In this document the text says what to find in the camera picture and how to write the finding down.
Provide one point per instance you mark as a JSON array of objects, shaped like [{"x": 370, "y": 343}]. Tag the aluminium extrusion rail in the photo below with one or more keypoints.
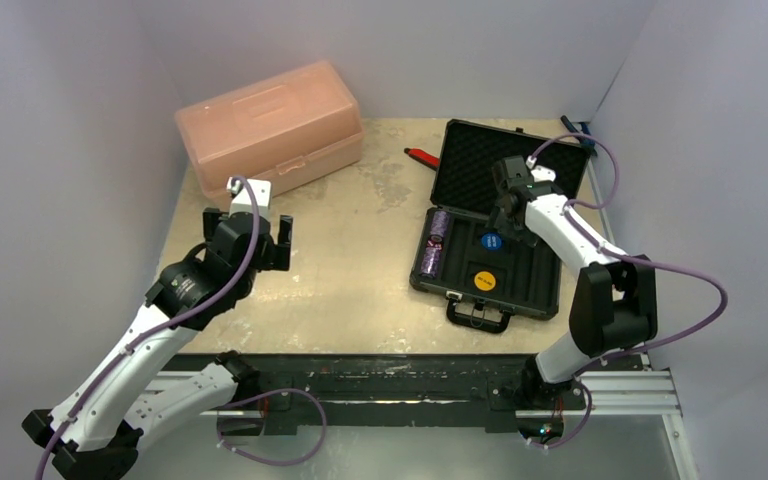
[{"x": 634, "y": 323}]

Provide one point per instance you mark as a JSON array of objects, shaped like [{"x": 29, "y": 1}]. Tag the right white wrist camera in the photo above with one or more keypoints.
[{"x": 538, "y": 172}]

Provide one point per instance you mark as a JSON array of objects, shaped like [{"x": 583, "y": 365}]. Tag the red-handled tool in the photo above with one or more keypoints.
[{"x": 423, "y": 157}]

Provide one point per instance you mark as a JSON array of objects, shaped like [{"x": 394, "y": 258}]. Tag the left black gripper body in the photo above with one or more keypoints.
[{"x": 268, "y": 258}]

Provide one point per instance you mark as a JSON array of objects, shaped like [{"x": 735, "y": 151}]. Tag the blue small blind button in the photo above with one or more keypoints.
[{"x": 491, "y": 241}]

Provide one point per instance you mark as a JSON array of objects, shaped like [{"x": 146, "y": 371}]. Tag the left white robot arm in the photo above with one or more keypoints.
[{"x": 99, "y": 431}]

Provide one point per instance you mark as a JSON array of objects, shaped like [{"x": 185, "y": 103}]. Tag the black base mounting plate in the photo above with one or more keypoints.
[{"x": 364, "y": 390}]

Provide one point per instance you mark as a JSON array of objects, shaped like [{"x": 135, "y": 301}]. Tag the yellow big blind button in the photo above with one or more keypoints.
[{"x": 485, "y": 281}]

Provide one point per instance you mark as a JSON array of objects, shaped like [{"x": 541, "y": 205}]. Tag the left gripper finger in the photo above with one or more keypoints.
[
  {"x": 211, "y": 218},
  {"x": 283, "y": 245}
]

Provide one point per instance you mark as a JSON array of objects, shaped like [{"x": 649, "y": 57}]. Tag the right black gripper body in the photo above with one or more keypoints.
[{"x": 509, "y": 201}]

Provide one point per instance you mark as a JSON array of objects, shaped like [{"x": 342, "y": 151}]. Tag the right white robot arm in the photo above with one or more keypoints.
[{"x": 551, "y": 372}]

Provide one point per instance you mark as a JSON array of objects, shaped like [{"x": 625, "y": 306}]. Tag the black foam-lined carry case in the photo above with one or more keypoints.
[{"x": 528, "y": 277}]

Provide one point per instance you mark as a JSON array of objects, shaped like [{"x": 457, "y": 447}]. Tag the purple poker chip stack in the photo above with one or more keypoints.
[{"x": 439, "y": 223}]

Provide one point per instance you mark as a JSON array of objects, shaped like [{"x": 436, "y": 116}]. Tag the pink plastic storage box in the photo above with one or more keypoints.
[{"x": 289, "y": 130}]

